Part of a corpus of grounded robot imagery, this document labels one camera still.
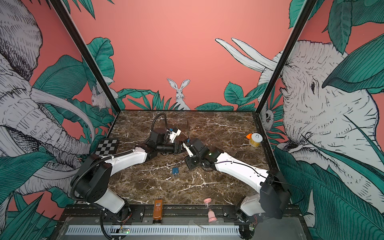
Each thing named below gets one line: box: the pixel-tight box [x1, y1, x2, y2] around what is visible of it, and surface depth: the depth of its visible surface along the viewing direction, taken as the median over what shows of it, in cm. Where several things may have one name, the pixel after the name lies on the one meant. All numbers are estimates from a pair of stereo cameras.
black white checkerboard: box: [95, 138, 119, 158], surface depth 97 cm
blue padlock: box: [172, 167, 179, 175], surface depth 90 cm
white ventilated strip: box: [67, 225, 240, 236], surface depth 71 cm
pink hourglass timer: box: [203, 197, 218, 224], surface depth 75 cm
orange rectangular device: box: [153, 199, 163, 221], surface depth 73 cm
